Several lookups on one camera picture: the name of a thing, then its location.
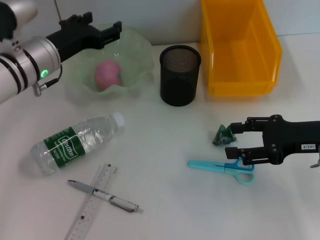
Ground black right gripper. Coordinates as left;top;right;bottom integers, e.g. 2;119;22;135
225;114;320;166

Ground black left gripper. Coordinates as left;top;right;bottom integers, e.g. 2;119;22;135
46;11;123;63

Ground green plastic wrapper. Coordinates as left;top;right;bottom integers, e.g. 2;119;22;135
211;124;238;146

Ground pink peach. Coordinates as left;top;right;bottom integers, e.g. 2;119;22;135
94;59;125;91

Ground clear water bottle green label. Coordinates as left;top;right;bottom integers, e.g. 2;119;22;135
29;111;126;177

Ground blue scissors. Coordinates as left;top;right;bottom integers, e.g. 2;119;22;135
187;157;255;186

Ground green glass fruit plate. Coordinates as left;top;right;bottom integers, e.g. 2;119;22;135
58;23;155;106

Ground black mesh pen holder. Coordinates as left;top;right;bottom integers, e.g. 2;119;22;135
159;44;202;107

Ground grey white pen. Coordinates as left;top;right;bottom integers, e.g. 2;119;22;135
67;179;145;215

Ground clear plastic ruler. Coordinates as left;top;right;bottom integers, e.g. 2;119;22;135
64;162;119;240

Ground yellow plastic bin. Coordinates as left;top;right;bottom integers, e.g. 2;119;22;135
199;0;283;96

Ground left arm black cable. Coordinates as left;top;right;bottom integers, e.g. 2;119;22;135
32;63;63;97

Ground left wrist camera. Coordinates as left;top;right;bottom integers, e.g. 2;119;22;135
0;0;38;43

